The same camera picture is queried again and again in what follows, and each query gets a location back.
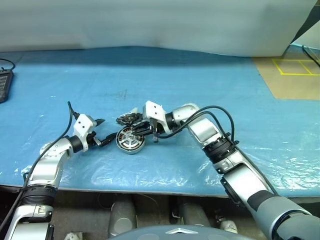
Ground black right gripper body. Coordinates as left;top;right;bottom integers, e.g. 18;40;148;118
146;118;164;137

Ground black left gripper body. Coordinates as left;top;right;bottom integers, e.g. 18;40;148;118
86;131;102;147

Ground toothed silver gear disc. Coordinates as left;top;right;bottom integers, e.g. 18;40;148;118
115;107;145;127

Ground silver motor housing copper windings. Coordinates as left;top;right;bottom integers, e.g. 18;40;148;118
115;125;147;156

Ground blue plastic table sheet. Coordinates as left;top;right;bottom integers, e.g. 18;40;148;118
0;45;320;199

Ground grey rounded cylinder shape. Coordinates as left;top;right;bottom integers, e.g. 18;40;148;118
178;198;211;228
108;198;138;236

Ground white rounded object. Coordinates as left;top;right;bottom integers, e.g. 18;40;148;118
64;231;84;240
219;219;239;235

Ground black ribbed box device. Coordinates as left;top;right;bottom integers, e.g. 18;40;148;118
0;69;14;104

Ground white backdrop board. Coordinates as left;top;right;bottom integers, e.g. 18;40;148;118
0;0;314;59

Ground grey robot torso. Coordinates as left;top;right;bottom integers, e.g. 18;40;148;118
109;224;254;240

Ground brown cardboard sheet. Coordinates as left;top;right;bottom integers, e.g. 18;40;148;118
250;56;320;101

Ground blue covered side table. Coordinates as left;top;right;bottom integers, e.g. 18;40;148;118
289;41;320;61

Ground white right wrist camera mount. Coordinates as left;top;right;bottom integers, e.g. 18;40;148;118
142;100;168;134

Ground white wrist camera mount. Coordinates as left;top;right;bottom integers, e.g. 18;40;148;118
142;100;168;134
72;113;97;152

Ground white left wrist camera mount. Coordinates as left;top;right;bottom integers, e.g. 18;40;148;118
72;113;97;152

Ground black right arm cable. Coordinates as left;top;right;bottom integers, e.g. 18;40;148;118
151;105;237;146

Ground thin black device cable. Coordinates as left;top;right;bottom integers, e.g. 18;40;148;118
0;58;16;73

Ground black cable on side table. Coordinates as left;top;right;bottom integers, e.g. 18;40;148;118
301;44;320;61

